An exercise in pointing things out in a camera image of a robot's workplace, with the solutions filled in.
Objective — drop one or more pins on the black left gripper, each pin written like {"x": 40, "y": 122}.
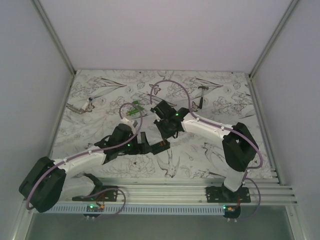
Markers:
{"x": 139, "y": 148}

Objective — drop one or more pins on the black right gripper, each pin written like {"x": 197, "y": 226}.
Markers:
{"x": 164, "y": 135}

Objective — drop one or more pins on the black fuse box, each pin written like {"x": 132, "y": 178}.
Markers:
{"x": 157, "y": 148}

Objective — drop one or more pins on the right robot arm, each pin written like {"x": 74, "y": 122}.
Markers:
{"x": 236, "y": 141}

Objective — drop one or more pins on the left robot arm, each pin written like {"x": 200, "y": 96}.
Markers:
{"x": 53, "y": 180}

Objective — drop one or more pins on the green object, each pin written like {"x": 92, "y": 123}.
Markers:
{"x": 136, "y": 109}

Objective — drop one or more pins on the small hammer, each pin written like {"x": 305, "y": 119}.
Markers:
{"x": 202, "y": 88}

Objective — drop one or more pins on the metal clamp tool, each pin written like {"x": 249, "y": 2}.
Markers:
{"x": 86, "y": 108}

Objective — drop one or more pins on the left controller board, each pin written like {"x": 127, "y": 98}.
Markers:
{"x": 93, "y": 211}

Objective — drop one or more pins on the controller board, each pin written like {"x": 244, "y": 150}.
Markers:
{"x": 93, "y": 211}
{"x": 232, "y": 212}

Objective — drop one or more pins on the right controller board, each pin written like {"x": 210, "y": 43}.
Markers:
{"x": 232, "y": 212}

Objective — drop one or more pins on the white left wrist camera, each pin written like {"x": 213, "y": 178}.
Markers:
{"x": 131, "y": 123}

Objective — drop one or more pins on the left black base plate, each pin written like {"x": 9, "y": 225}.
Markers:
{"x": 101, "y": 193}

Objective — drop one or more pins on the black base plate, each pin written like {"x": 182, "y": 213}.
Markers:
{"x": 101, "y": 193}
{"x": 221, "y": 194}

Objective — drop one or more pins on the grey slotted cable duct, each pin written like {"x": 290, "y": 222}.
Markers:
{"x": 140, "y": 209}

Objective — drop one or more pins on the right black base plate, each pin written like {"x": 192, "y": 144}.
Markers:
{"x": 221, "y": 194}

